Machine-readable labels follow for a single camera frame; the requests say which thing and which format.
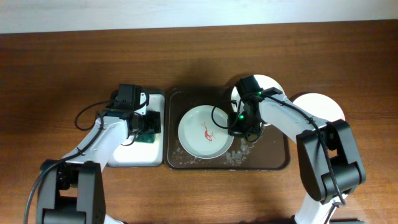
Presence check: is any small white black-rimmed tray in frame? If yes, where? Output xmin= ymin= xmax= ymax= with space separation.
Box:
xmin=107 ymin=90 xmax=165 ymax=167

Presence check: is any pale green plate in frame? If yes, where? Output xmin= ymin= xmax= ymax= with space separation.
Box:
xmin=178 ymin=105 xmax=234 ymax=159

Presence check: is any right black cable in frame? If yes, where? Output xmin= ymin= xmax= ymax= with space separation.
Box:
xmin=211 ymin=100 xmax=246 ymax=130

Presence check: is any left black cable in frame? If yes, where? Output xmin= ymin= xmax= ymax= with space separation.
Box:
xmin=74 ymin=100 xmax=116 ymax=131

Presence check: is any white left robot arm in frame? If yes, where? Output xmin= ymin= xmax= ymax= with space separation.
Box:
xmin=32 ymin=109 xmax=161 ymax=223

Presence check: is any black cable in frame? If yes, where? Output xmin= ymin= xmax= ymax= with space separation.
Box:
xmin=211 ymin=100 xmax=246 ymax=130
xmin=74 ymin=100 xmax=116 ymax=131

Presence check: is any cream white plate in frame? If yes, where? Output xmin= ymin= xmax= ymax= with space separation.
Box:
xmin=231 ymin=75 xmax=289 ymax=129

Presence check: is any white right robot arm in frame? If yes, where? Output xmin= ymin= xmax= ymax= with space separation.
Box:
xmin=231 ymin=90 xmax=366 ymax=223

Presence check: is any green yellow sponge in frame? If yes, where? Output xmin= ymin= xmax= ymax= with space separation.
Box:
xmin=135 ymin=134 xmax=156 ymax=144

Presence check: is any large brown tray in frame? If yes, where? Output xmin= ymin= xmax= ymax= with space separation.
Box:
xmin=164 ymin=86 xmax=290 ymax=170

